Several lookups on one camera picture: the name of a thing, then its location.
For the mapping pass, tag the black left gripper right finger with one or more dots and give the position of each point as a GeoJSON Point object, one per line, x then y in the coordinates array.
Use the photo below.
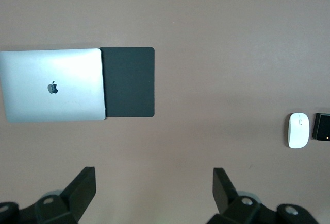
{"type": "Point", "coordinates": [224, 193]}

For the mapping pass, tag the white computer mouse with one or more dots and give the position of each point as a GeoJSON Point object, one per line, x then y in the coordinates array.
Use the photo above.
{"type": "Point", "coordinates": [299, 136]}

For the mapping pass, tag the black smartphone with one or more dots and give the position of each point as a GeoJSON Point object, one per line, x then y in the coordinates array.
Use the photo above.
{"type": "Point", "coordinates": [322, 128]}

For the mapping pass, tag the black mouse pad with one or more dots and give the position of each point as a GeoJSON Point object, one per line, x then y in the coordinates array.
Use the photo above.
{"type": "Point", "coordinates": [129, 79]}

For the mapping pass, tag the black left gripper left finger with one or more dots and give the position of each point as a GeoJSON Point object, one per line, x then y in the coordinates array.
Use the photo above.
{"type": "Point", "coordinates": [77, 195]}

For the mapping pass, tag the silver closed laptop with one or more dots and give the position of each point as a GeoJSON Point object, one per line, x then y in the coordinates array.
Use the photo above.
{"type": "Point", "coordinates": [51, 67]}

